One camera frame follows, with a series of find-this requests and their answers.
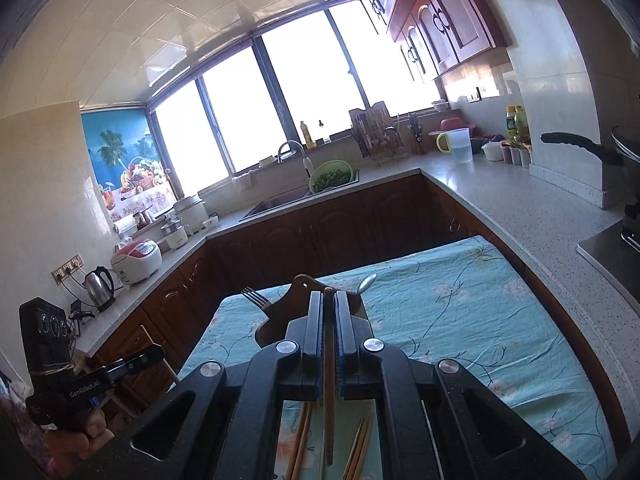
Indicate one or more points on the large kitchen window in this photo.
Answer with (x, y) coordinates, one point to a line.
(300, 95)

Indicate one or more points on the wooden upper cabinets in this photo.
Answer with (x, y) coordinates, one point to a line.
(440, 20)

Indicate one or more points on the black frying pan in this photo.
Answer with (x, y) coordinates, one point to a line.
(575, 142)

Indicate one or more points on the chrome kitchen faucet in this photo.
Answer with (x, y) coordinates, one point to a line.
(292, 147)

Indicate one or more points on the wooden utensil holder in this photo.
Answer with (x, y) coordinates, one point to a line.
(295, 305)

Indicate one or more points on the white jar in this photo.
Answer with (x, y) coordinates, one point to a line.
(492, 151)

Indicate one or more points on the white rag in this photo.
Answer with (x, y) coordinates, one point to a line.
(245, 180)

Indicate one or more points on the metal spoon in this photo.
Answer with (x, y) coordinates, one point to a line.
(366, 283)

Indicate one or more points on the green colander with vegetables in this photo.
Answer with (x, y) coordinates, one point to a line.
(330, 176)

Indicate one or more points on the white and pink rice cooker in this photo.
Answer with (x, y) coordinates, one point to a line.
(137, 260)

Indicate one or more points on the wooden stool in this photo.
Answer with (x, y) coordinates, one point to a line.
(145, 340)

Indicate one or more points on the paper towel roll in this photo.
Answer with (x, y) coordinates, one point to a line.
(124, 226)

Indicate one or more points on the large white steamer pot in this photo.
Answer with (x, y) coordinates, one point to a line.
(192, 212)

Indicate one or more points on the wall socket strip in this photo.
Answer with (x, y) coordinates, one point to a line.
(66, 267)

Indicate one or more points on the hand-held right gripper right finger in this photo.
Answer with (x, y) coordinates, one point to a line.
(342, 340)

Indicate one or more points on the pink lidded container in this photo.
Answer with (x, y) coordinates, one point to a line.
(452, 125)

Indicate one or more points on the metal fork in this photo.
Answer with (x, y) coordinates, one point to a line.
(256, 298)

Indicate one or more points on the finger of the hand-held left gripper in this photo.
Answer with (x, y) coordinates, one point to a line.
(142, 360)

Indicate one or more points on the small white electric cooker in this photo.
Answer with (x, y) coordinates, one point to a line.
(175, 234)

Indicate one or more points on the dark wooden lower cabinets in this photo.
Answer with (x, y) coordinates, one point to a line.
(325, 230)

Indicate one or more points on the wooden chopstick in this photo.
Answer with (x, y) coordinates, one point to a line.
(352, 449)
(306, 420)
(365, 432)

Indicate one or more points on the yellow green oil bottles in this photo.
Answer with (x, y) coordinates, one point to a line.
(517, 125)

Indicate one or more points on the person's left hand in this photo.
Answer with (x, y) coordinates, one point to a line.
(75, 447)

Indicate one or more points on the steel kitchen sink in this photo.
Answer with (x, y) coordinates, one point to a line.
(280, 205)

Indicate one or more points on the gas stove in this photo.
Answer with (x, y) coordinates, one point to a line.
(615, 255)

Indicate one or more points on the steel electric kettle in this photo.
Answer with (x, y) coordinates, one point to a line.
(100, 287)

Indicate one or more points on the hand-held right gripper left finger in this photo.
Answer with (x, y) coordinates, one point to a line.
(317, 340)

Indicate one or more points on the teal floral tablecloth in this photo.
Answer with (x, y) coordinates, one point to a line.
(450, 310)

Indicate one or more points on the fruit and palm wall poster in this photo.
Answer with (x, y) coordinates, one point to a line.
(127, 160)

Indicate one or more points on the row of small cups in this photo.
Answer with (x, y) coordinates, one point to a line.
(516, 156)

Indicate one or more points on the yellow bottle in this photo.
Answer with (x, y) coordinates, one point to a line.
(305, 135)

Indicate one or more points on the small white bowl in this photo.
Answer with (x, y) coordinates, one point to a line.
(210, 221)

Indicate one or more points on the knife block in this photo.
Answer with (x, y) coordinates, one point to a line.
(417, 137)

